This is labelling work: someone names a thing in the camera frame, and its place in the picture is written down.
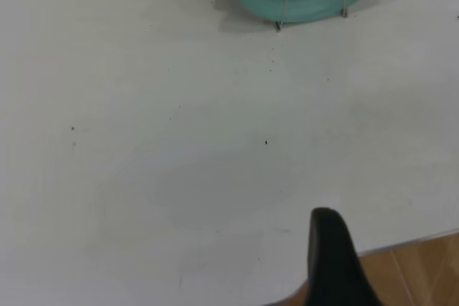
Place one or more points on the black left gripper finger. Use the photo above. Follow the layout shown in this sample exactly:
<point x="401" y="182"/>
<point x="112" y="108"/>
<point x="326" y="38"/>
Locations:
<point x="331" y="266"/>

